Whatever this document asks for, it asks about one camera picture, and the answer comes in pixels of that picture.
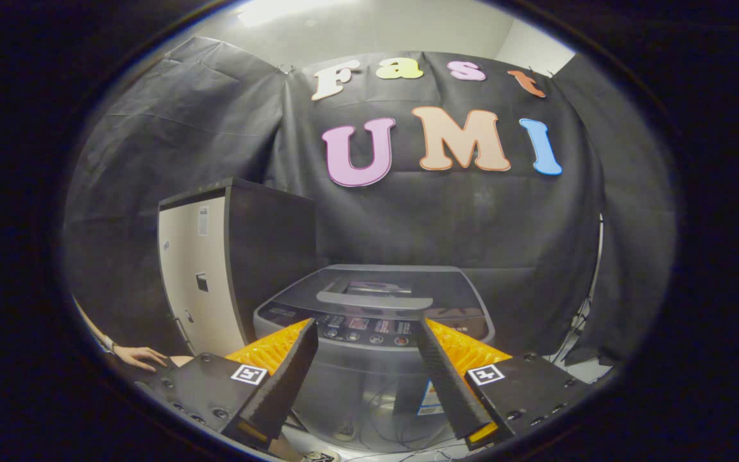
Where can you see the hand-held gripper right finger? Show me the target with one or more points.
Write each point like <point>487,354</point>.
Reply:
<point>450,385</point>

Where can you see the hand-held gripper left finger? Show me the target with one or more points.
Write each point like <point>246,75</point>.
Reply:
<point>283,385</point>

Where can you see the grey washing machine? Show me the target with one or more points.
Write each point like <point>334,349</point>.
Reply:
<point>369,378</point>

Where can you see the dark washing machine lid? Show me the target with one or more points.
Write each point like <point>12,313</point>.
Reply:
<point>408,282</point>

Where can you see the person's shoe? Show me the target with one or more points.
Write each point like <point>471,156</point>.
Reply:
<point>320,456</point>

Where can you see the dark cabinet with beige door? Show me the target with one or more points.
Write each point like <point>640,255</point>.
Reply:
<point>193,282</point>

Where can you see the black tripod stand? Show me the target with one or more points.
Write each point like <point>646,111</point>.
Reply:
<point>580,317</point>

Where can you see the black backdrop cloth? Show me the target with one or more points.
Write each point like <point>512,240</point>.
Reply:
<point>472,218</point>

